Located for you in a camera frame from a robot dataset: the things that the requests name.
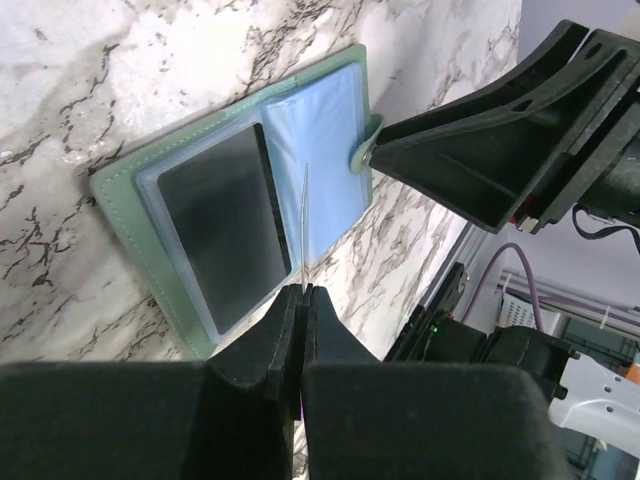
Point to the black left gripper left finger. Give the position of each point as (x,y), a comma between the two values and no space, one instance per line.
(228,417)

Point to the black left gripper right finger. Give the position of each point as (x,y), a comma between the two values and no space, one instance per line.
(367,419)

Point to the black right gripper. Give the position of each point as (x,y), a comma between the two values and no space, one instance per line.
(557,133)

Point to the green leather card holder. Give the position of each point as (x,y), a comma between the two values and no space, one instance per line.
(319,116)

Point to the black VIP card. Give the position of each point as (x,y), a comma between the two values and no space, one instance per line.
(304,270)

